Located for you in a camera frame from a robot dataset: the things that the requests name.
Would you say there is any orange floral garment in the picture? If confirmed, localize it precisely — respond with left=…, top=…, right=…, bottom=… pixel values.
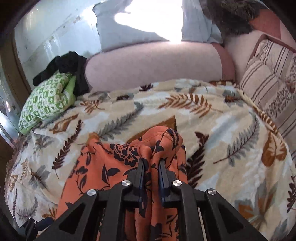
left=55, top=126, right=188, bottom=241

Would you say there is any leaf pattern fleece blanket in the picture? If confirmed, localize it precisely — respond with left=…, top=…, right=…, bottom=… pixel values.
left=5, top=79, right=295, bottom=240

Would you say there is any green white patterned pillow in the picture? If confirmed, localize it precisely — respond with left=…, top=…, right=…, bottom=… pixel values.
left=18, top=72, right=76, bottom=135

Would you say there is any striped beige pillow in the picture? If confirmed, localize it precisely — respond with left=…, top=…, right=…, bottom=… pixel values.
left=240, top=39, right=295, bottom=161

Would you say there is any black garment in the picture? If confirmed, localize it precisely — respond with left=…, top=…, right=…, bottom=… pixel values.
left=33, top=51, right=90, bottom=96

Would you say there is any grey pillow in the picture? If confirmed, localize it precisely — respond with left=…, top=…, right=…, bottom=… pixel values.
left=93, top=1, right=222, bottom=52

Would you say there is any dark furry blanket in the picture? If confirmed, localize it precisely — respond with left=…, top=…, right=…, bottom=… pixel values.
left=200, top=0, right=266, bottom=37

